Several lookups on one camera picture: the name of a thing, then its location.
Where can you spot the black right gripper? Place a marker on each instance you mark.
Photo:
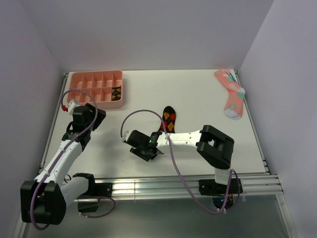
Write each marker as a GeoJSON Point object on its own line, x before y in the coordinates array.
{"type": "Point", "coordinates": [136, 151]}

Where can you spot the pink patterned sock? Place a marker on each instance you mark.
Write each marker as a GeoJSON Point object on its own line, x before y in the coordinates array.
{"type": "Point", "coordinates": [236, 94]}

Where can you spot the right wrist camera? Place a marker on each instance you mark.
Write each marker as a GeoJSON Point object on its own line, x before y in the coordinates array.
{"type": "Point", "coordinates": [125, 136]}

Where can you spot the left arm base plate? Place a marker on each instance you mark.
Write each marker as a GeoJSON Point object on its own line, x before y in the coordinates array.
{"type": "Point", "coordinates": [103, 189]}

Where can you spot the pink divided organizer tray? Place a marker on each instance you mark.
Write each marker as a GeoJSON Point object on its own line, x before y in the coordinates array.
{"type": "Point", "coordinates": [96, 84]}

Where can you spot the brown tan argyle sock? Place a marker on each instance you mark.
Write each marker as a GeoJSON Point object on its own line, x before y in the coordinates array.
{"type": "Point", "coordinates": [116, 93]}

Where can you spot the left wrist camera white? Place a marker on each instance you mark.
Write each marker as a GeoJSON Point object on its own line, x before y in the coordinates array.
{"type": "Point", "coordinates": [69, 108]}

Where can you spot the red yellow argyle sock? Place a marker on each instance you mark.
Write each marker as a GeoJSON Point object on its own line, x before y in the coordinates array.
{"type": "Point", "coordinates": [169, 118]}

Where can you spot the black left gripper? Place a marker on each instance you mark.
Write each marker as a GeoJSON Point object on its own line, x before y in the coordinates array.
{"type": "Point", "coordinates": [93, 110]}

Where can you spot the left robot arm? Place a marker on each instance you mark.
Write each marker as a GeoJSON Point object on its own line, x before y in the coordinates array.
{"type": "Point", "coordinates": [45, 199]}

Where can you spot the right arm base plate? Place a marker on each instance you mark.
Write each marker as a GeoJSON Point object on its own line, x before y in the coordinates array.
{"type": "Point", "coordinates": [209, 187]}

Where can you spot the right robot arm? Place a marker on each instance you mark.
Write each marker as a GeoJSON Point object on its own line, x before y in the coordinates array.
{"type": "Point", "coordinates": [213, 145]}

